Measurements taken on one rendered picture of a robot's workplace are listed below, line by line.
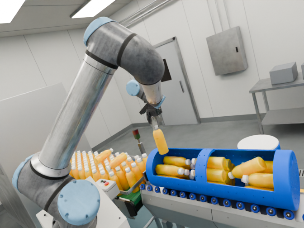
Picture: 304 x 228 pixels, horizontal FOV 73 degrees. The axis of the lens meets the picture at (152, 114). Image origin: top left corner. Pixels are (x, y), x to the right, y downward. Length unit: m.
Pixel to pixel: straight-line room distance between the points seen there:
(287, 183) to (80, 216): 0.87
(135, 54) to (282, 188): 0.86
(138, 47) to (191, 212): 1.16
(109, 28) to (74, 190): 0.57
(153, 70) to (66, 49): 5.66
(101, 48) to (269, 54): 4.01
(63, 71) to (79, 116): 5.32
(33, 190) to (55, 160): 0.14
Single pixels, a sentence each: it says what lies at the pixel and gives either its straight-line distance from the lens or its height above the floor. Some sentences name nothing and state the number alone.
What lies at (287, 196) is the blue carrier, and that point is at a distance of 1.15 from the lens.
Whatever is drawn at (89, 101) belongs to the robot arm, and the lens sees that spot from 0.72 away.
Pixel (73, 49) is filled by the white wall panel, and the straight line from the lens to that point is 6.38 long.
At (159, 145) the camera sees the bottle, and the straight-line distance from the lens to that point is 1.45.
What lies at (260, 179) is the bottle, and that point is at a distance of 1.20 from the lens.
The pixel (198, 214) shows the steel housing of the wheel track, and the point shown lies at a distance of 1.49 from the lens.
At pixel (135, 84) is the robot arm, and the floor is 1.75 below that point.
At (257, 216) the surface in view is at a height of 0.93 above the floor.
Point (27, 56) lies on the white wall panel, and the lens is 5.83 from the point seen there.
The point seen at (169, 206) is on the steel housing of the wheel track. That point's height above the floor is 0.86.
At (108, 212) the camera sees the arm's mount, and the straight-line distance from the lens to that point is 1.13.
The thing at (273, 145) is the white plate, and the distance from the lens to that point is 1.69.
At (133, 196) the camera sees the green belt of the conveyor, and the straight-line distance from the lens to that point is 1.79.
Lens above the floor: 1.84
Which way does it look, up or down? 13 degrees down
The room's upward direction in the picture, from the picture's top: 19 degrees counter-clockwise
